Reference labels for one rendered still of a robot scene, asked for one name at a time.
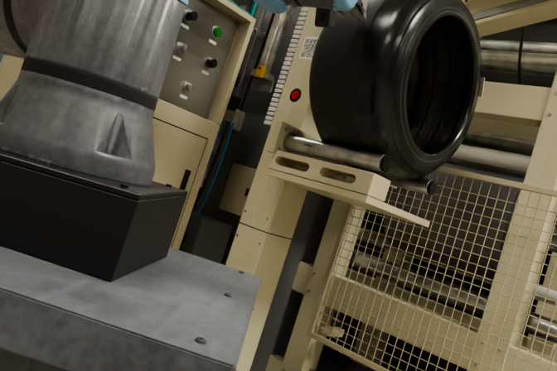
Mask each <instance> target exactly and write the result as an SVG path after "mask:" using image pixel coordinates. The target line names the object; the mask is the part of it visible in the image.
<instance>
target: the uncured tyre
mask: <svg viewBox="0 0 557 371"><path fill-rule="evenodd" d="M481 73H482V53H481V44H480V39H479V35H478V30H477V25H476V23H475V21H474V18H473V16H472V14H471V13H470V11H469V10H468V8H467V7H466V5H465V4H464V3H463V1H462V0H368V4H367V8H366V21H365V22H357V21H355V20H353V19H351V18H349V17H347V16H345V15H344V14H341V13H340V12H339V11H336V18H335V26H334V27H333V28H327V27H324V28H323V29H322V32H321V34H320V36H319V37H318V40H317V44H316V46H315V49H314V52H313V56H312V63H311V68H310V75H309V98H310V105H311V110H312V116H313V119H314V122H315V124H316V127H317V131H318V134H319V136H320V138H321V139H322V141H323V142H328V143H332V144H337V145H340V146H344V147H352V148H356V149H361V150H364V151H368V152H375V153H379V154H383V155H386V156H390V158H391V167H390V169H389V170H388V171H387V172H382V171H376V170H371V169H368V168H365V167H361V166H354V165H351V164H347V163H344V164H346V165H347V166H349V167H352V168H356V169H359V170H363V171H368V172H372V173H376V174H380V175H383V176H389V177H394V178H397V179H401V180H410V179H419V178H422V177H425V176H427V175H429V174H430V173H432V172H433V171H435V170H437V169H438V168H439V167H441V166H442V165H443V164H444V163H445V162H447V161H448V160H449V159H450V158H451V157H452V155H453V154H454V153H455V152H456V151H457V149H458V148H459V146H460V145H461V143H462V141H463V139H464V138H465V136H466V133H467V130H468V129H469V126H470V124H471V121H472V117H473V114H474V112H475V108H476V105H477V98H478V94H479V89H480V83H481Z"/></svg>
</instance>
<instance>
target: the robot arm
mask: <svg viewBox="0 0 557 371"><path fill-rule="evenodd" d="M253 1H254V2H255V3H256V4H258V5H259V6H260V7H262V8H263V9H265V10H267V11H269V12H273V13H278V14H280V13H284V12H286V11H287V10H288V5H291V6H298V7H302V6H304V7H316V16H315V26H316V27H327V28H333V27H334V26H335V18H336V11H339V12H340V13H341V14H344V15H345V16H347V17H349V18H351V19H353V20H355V21H357V22H365V21H366V8H367V4H368V0H253ZM187 4H188V0H0V54H3V55H9V56H14V57H17V58H22V59H24V61H23V64H22V68H21V71H20V74H19V76H18V78H17V81H16V82H15V83H14V85H13V86H12V87H11V88H10V89H9V90H8V92H7V93H6V94H5V95H4V96H3V98H2V99H1V100H0V151H3V152H7V153H10V154H13V155H16V156H19V157H24V158H26V159H29V160H33V161H38V162H40V163H44V164H47V165H50V166H55V167H59V168H61V169H65V170H68V171H74V172H78V173H81V174H85V175H88V176H94V177H98V178H101V179H105V180H109V181H116V182H120V183H124V184H129V185H134V186H145V187H149V186H151V184H152V180H153V176H154V172H155V157H154V145H153V115H154V111H155V108H156V106H157V101H158V98H159V94H160V92H161V89H162V84H163V81H164V78H165V75H166V73H167V67H168V65H169V61H170V59H171V55H172V51H173V47H174V45H175V42H176V39H177V34H178V31H179V28H180V25H181V22H182V17H183V14H184V12H185V8H186V5H187Z"/></svg>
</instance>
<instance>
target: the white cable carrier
mask: <svg viewBox="0 0 557 371"><path fill-rule="evenodd" d="M309 8H310V7H302V9H301V12H300V14H299V15H300V17H298V21H297V25H299V26H295V29H296V30H294V32H293V34H296V35H293V38H294V39H291V42H292V43H290V44H289V47H292V48H288V52H287V55H286V56H289V57H285V60H286V61H284V63H283V66H282V70H281V72H280V74H281V75H280V76H279V78H280V79H278V82H277V83H278V84H276V88H278V89H275V91H274V92H276V93H277V94H276V93H274V95H273V96H274V97H276V98H272V99H271V101H273V102H270V106H273V107H270V106H269V109H268V110H269V111H268V112H267V114H268V115H271V117H270V116H266V118H265V119H267V120H269V121H267V120H264V124H267V125H269V126H271V124H272V122H273V119H274V115H275V112H276V109H277V107H278V104H279V100H280V97H281V94H282V92H283V87H284V85H285V82H286V79H287V76H288V72H289V69H290V66H291V64H292V61H293V57H294V54H295V51H296V49H297V46H298V42H299V39H300V36H301V34H302V30H303V26H304V23H305V21H306V18H307V17H306V16H307V15H308V11H309ZM290 52H291V53H290ZM285 65H286V66H285ZM285 70H286V71H285ZM274 102H275V103H274ZM270 111H273V112H270Z"/></svg>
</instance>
